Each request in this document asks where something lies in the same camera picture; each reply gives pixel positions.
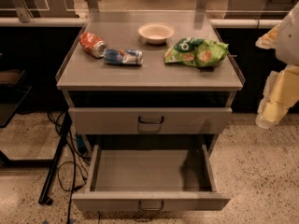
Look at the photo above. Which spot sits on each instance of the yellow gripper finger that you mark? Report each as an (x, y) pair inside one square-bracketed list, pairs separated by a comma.
[(270, 112), (268, 40)]

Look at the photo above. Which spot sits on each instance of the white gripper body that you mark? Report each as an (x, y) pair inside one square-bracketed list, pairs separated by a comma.
[(289, 44)]

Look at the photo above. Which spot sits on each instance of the grey drawer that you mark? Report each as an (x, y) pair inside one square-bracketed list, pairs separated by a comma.
[(151, 180), (132, 120)]

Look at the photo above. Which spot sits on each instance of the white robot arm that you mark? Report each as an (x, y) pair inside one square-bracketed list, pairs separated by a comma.
[(287, 49)]

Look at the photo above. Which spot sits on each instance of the grey drawer cabinet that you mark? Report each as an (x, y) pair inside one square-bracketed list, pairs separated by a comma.
[(89, 82)]

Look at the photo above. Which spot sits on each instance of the grey top drawer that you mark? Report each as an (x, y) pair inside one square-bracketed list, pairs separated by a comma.
[(132, 120)]

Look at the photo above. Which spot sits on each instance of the green chip bag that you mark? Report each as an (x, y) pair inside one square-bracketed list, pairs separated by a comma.
[(197, 52)]

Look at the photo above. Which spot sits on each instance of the white paper bowl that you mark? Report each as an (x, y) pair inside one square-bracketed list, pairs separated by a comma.
[(156, 33)]

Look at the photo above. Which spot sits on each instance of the crushed blue soda can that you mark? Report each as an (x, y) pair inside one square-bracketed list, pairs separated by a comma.
[(123, 56)]

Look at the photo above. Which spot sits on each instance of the crushed red soda can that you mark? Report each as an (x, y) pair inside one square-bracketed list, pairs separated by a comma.
[(93, 44)]

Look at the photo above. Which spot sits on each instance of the black stand leg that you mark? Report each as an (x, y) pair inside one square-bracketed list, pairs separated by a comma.
[(44, 197)]

